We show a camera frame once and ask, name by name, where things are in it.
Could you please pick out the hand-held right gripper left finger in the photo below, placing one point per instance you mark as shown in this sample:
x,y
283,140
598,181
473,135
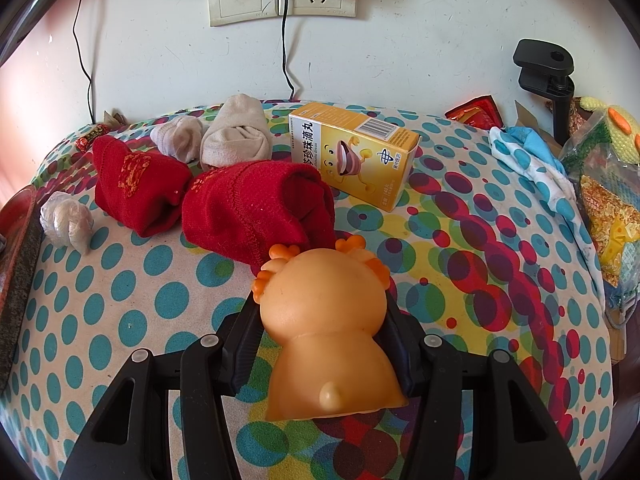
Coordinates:
x,y
245,355

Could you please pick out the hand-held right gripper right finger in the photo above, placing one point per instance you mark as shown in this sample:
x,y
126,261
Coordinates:
x,y
402,360

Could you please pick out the orange pig toy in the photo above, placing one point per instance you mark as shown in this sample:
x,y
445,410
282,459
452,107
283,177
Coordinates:
x,y
325,340

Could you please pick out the cream sock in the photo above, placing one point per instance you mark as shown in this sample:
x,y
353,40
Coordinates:
x,y
237,135

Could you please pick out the red round tray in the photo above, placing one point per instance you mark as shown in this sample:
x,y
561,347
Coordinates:
x,y
17,280

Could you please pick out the polka dot blanket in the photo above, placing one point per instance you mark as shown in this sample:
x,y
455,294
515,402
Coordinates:
x,y
480,320

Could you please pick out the plain red rolled sock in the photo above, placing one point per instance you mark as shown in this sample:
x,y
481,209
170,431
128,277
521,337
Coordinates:
x,y
250,210

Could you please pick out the red sock with gold embroidery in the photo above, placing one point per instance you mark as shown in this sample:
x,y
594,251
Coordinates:
x,y
140,185

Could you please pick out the yellow medicine box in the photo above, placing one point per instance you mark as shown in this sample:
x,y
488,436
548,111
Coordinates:
x,y
350,155

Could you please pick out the grey-blue rolled sock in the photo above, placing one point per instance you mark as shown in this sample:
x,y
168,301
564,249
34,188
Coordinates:
x,y
67,222

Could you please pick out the small beige sock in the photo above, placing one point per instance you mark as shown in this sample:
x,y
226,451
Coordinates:
x,y
175,137

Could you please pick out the white blue-dotted cloth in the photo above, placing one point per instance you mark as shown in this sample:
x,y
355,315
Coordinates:
x,y
545,170

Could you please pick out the clear plastic bag of goods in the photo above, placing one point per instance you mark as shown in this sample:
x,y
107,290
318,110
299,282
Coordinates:
x,y
610,210

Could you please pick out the red snack packet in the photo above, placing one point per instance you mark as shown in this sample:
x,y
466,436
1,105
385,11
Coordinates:
x,y
475,112

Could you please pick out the red candy wrapper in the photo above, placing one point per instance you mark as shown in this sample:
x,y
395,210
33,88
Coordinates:
x,y
92,139

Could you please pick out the tan crumpled wrapper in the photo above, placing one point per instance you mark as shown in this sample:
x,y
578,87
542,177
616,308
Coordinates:
x,y
115,119

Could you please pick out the brown cardboard piece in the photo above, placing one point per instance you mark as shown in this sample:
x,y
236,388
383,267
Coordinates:
x,y
530,117

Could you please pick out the yellow knitted toy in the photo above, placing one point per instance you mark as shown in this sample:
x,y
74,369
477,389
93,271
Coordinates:
x,y
617,127

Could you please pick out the black clamp stand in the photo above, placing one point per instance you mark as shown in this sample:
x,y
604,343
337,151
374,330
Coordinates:
x,y
545,70

